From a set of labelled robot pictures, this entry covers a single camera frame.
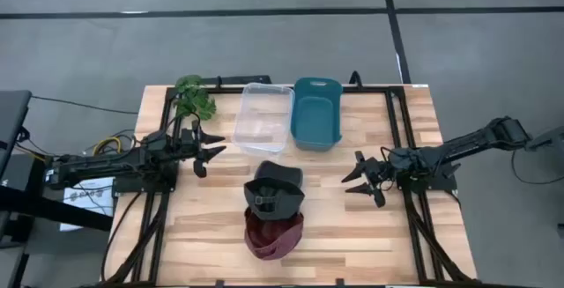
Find white printed paper sheet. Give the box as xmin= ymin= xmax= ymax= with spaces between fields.
xmin=59 ymin=176 xmax=116 ymax=232

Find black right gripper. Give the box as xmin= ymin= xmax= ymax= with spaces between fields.
xmin=341 ymin=150 xmax=397 ymax=209

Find yellow cable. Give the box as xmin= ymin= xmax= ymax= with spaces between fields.
xmin=92 ymin=136 xmax=122 ymax=156

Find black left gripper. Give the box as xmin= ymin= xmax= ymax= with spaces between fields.
xmin=178 ymin=119 xmax=227 ymax=180

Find thick black cable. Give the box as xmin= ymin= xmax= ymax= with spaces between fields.
xmin=100 ymin=190 xmax=143 ymax=281

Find green artificial plant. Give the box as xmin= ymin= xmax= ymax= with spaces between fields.
xmin=174 ymin=74 xmax=218 ymax=120

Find dark grey side table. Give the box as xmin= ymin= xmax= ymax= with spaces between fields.
xmin=0 ymin=89 xmax=33 ymax=179

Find black side stand beams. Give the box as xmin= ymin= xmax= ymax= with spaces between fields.
xmin=0 ymin=155 xmax=114 ymax=249

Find teal plastic bin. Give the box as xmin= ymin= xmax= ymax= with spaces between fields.
xmin=289 ymin=77 xmax=344 ymax=151

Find black looped floor cable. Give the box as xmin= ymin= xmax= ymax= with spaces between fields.
xmin=510 ymin=149 xmax=564 ymax=186

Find clear plastic bin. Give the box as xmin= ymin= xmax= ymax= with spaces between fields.
xmin=232 ymin=82 xmax=295 ymax=155

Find thin black floor cable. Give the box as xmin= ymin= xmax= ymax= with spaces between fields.
xmin=30 ymin=95 xmax=140 ymax=115

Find grey stand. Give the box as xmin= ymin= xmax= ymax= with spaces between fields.
xmin=526 ymin=124 xmax=564 ymax=153

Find black metal table frame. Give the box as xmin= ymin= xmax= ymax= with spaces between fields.
xmin=100 ymin=70 xmax=481 ymax=288

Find dark grey cap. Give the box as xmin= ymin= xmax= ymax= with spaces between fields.
xmin=243 ymin=160 xmax=306 ymax=222

